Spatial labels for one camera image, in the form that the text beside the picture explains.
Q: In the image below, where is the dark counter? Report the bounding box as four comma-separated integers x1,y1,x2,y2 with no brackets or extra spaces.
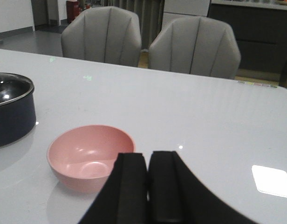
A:
208,0,287,73

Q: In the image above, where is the grey chair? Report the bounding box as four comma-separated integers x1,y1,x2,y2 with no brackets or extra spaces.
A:
61,6,142,67
148,16,241,79

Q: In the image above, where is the glass lid blue knob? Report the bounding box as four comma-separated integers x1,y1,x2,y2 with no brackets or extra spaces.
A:
0,72,34,106

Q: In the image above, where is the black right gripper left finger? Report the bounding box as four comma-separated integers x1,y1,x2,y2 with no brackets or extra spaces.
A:
79,153,147,224

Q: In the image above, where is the right grey chair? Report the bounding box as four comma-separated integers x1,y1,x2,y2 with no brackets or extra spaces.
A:
148,16,241,79

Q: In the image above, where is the red bin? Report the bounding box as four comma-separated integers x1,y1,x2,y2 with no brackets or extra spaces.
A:
66,0,81,23

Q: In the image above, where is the white cabinet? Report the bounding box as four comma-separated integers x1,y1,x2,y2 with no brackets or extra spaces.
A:
163,0,211,26

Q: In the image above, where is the pink bowl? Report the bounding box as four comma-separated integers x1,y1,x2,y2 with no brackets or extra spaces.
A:
47,125,136,193

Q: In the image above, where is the left grey chair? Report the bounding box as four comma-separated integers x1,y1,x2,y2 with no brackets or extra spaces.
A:
61,6,142,67

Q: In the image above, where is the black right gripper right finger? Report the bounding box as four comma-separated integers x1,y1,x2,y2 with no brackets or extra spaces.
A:
148,151,253,224

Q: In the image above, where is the dark blue saucepan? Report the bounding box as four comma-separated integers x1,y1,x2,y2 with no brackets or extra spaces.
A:
0,72,37,148

